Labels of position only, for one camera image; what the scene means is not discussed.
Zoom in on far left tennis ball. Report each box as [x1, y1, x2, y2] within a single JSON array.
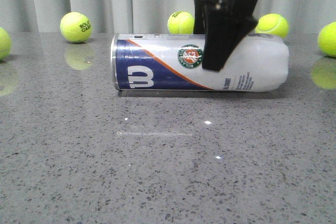
[[0, 27, 12, 60]]

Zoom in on center yellow tennis ball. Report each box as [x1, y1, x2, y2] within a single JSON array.
[[167, 11, 194, 34]]

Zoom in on white blue tennis ball can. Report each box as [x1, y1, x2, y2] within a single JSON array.
[[111, 34, 289, 92]]

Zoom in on far right tennis ball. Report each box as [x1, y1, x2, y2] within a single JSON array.
[[317, 22, 336, 57]]

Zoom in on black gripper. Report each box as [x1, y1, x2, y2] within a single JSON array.
[[193, 0, 258, 72]]

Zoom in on tennis ball with black lettering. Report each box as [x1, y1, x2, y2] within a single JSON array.
[[60, 12, 92, 43]]

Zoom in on right yellow Wilson tennis ball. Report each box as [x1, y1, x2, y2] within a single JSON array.
[[255, 14, 289, 38]]

